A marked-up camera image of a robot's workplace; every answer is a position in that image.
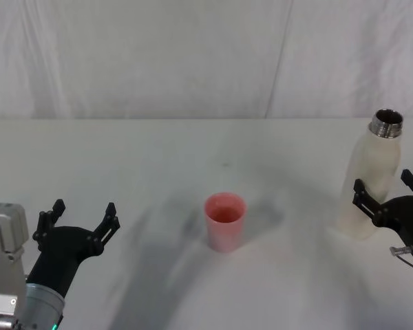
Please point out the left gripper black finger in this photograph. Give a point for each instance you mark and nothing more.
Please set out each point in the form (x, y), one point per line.
(45, 223)
(106, 227)

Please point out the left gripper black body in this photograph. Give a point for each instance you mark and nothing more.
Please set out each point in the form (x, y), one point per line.
(62, 254)

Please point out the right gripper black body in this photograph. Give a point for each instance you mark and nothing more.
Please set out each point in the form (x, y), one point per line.
(409, 220)

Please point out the cream vacuum bottle steel neck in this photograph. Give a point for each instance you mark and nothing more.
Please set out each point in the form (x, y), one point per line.
(368, 172)

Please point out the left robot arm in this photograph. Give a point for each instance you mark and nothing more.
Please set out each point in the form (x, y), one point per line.
(7, 275)

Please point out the white table cloth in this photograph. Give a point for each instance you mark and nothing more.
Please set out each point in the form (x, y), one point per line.
(192, 292)

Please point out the pink cup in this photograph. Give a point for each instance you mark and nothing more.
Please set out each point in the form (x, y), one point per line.
(223, 227)

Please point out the white wrinkled curtain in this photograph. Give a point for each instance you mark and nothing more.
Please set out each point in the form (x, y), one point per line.
(192, 58)

